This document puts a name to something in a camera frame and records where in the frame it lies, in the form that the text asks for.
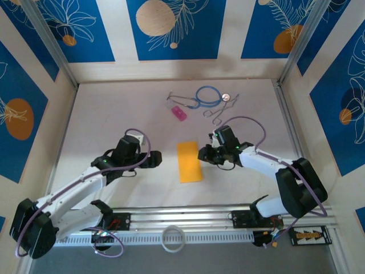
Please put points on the orange paper sheet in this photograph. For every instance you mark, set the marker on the orange paper sheet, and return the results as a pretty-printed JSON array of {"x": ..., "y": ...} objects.
[{"x": 189, "y": 162}]

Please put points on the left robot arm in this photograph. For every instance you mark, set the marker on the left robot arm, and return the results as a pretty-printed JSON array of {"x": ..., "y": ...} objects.
[{"x": 71, "y": 185}]

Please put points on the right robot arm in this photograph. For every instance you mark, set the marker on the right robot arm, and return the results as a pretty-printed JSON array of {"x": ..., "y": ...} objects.
[{"x": 259, "y": 162}]

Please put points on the metal crucible tongs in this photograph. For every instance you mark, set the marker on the metal crucible tongs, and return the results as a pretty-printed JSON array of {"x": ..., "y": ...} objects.
[{"x": 225, "y": 107}]

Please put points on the blue stethoscope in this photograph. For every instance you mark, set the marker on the blue stethoscope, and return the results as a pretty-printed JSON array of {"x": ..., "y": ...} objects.
[{"x": 225, "y": 97}]

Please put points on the pink plastic box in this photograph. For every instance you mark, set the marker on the pink plastic box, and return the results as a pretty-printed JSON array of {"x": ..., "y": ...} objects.
[{"x": 179, "y": 114}]

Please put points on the black panel with orange connectors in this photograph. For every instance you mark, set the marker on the black panel with orange connectors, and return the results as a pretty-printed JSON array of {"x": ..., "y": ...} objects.
[{"x": 309, "y": 235}]

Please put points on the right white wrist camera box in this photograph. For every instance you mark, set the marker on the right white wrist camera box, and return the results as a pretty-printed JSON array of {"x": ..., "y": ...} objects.
[{"x": 212, "y": 139}]

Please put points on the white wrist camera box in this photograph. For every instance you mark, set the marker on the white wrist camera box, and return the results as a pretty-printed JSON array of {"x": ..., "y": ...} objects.
[
  {"x": 212, "y": 139},
  {"x": 140, "y": 139}
]

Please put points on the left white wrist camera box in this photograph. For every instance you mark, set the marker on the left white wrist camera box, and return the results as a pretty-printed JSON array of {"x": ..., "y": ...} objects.
[{"x": 140, "y": 139}]

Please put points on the aluminium mounting rail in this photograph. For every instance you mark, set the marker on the aluminium mounting rail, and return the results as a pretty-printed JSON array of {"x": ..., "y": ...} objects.
[{"x": 182, "y": 219}]

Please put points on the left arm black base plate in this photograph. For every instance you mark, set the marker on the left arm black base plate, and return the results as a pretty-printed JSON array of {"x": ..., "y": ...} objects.
[{"x": 122, "y": 221}]

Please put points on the aluminium side rail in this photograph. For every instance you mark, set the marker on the aluminium side rail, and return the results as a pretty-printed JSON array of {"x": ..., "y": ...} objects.
[{"x": 288, "y": 114}]

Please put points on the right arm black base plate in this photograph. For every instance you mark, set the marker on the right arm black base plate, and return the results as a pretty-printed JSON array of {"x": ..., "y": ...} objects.
[{"x": 242, "y": 219}]

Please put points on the aluminium frame post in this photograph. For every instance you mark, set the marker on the aluminium frame post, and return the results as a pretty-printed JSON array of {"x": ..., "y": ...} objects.
[
  {"x": 48, "y": 37},
  {"x": 308, "y": 37}
]

